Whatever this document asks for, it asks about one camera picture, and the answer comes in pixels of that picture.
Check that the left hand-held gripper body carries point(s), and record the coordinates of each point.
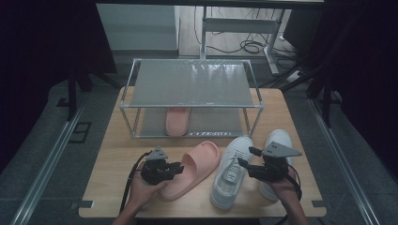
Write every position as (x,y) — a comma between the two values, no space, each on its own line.
(153,173)

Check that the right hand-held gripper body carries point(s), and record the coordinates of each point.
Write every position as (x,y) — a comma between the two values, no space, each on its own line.
(269,168)

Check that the person's left hand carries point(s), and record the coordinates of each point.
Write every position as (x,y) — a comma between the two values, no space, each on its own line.
(142,193)

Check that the person's right hand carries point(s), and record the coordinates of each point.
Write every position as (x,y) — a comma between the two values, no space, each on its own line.
(281,190)

